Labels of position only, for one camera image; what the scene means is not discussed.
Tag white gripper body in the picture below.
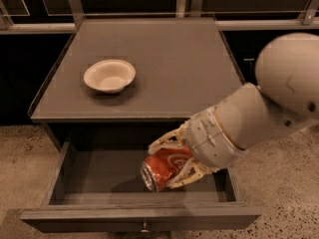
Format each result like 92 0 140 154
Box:
185 107 246 169

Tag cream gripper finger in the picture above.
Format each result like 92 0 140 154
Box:
166 157 218 189
148 121 188 154

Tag red coke can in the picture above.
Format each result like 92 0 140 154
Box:
141 147 192 192

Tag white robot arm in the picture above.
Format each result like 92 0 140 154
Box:
141 33 319 192

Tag metal drawer knob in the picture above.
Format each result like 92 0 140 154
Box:
141 221 151 234

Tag grey drawer cabinet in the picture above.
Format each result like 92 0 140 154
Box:
30 18 243 150

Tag open grey top drawer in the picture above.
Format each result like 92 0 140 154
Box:
21 141 260 233

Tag white paper bowl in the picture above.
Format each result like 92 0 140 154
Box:
84 60 136 94

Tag metal railing frame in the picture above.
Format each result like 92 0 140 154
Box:
0 0 318 31

